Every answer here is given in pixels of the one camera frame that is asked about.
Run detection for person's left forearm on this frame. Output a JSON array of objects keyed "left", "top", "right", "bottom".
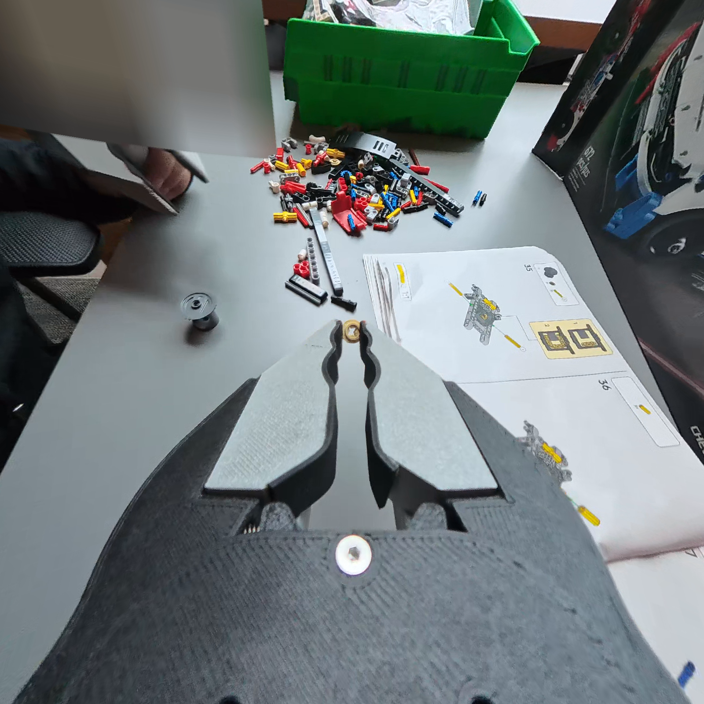
[{"left": 0, "top": 135, "right": 141, "bottom": 223}]

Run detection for white instruction booklet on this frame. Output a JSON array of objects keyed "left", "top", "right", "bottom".
[{"left": 363, "top": 246, "right": 704, "bottom": 704}]

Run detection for dark grey lego differential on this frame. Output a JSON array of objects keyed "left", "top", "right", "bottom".
[{"left": 180, "top": 291, "right": 220, "bottom": 332}]

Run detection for black office chair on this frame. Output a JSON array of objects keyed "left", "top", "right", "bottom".
[{"left": 0, "top": 210, "right": 105, "bottom": 331}]

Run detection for person's body in black clothing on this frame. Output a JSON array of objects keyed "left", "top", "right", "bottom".
[{"left": 0, "top": 264, "right": 42, "bottom": 474}]

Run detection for person's left hand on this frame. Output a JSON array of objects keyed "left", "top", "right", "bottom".
[{"left": 144, "top": 148, "right": 193, "bottom": 201}]

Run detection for pile of mixed lego pieces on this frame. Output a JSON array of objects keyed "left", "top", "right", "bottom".
[{"left": 250, "top": 129, "right": 465, "bottom": 234}]

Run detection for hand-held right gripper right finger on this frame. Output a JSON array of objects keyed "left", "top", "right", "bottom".
[{"left": 359, "top": 323, "right": 499, "bottom": 509}]

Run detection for black lego set box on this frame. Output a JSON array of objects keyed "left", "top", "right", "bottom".
[{"left": 532, "top": 0, "right": 704, "bottom": 457}]

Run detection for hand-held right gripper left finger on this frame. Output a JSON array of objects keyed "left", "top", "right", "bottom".
[{"left": 203, "top": 320, "right": 344, "bottom": 517}]

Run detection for clear plastic parts bags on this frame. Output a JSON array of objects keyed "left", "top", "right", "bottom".
[{"left": 305, "top": 0, "right": 485, "bottom": 36}]

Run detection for long dark grey lego beam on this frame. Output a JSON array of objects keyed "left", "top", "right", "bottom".
[{"left": 385, "top": 154, "right": 465, "bottom": 216}]

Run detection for green plastic bin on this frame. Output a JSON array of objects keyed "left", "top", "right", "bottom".
[{"left": 283, "top": 0, "right": 541, "bottom": 139}]

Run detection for small grey black lego piece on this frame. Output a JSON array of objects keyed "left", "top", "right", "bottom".
[{"left": 284, "top": 275, "right": 329, "bottom": 307}]

